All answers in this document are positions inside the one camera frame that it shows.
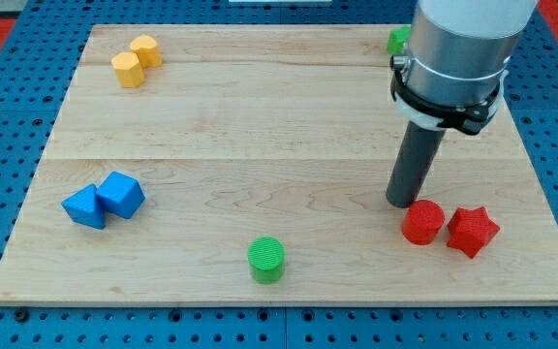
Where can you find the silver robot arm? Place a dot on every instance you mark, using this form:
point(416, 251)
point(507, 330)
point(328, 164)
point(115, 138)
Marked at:
point(450, 73)

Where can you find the green block behind arm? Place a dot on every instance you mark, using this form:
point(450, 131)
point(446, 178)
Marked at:
point(397, 39)

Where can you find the wooden board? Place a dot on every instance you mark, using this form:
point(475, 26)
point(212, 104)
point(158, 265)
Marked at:
point(250, 131)

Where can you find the green cylinder block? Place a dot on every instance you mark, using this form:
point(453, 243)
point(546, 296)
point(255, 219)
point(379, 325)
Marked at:
point(266, 258)

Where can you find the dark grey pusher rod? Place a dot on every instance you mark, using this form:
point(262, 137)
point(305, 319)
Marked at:
point(415, 156)

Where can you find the red cylinder block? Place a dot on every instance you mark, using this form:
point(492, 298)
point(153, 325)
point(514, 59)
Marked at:
point(423, 221)

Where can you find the blue cube block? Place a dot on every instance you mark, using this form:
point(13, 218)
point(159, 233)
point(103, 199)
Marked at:
point(121, 195)

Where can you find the yellow hexagon block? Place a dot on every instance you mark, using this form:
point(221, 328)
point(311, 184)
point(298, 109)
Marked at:
point(128, 70)

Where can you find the yellow heart block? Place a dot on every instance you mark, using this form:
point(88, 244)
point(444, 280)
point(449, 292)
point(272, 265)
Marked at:
point(147, 50)

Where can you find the red star block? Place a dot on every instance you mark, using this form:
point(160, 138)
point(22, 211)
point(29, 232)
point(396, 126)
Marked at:
point(470, 230)

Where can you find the blue triangle block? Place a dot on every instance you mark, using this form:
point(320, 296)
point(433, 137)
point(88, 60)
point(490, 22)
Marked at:
point(84, 208)

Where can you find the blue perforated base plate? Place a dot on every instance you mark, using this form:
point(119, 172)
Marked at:
point(37, 64)

